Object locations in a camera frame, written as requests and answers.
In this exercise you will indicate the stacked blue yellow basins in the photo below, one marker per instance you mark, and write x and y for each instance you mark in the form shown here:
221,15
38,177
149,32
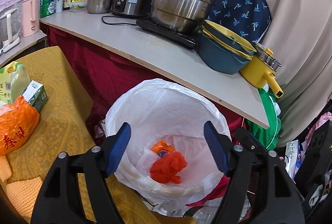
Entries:
222,49

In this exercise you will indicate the beige curtain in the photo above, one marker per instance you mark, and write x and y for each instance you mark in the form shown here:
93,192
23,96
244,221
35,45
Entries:
300,37

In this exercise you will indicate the white glass blender kettle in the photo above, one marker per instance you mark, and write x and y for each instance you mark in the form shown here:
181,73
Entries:
10,29

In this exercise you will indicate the orange mesh cloth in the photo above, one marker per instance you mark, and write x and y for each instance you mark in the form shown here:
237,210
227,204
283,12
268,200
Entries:
22,194

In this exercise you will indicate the orange printed plastic bag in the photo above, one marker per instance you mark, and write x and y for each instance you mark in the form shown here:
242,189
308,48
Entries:
18,121

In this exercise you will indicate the pink electric kettle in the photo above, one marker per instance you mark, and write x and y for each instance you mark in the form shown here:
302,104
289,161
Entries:
30,17

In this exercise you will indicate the yellow green snack bag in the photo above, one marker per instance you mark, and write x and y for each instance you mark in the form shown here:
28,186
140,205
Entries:
14,80

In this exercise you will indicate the trash bin with white liner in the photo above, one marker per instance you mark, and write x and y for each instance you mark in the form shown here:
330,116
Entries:
161,110

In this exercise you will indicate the red satin counter skirt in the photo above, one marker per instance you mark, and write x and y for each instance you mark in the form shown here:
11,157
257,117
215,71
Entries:
106,76

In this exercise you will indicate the green packet on counter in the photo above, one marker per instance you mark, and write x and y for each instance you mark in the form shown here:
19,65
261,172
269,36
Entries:
46,8

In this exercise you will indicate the small steel lidded pot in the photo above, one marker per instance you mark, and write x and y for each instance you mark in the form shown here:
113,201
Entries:
99,6

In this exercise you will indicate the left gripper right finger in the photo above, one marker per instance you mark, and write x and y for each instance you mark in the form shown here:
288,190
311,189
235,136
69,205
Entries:
235,162

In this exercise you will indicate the yellow paisley tablecloth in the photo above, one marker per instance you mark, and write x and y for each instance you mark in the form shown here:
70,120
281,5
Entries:
61,127

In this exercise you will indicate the yellow electric pot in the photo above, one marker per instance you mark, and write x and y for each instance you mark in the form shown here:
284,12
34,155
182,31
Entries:
261,70

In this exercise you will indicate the small green drink carton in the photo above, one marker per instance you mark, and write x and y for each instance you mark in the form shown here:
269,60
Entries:
35,94

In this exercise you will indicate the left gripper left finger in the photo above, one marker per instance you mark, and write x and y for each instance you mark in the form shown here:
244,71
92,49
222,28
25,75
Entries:
59,199

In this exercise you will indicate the black induction cooktop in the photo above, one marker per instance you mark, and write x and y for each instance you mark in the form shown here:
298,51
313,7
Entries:
187,41

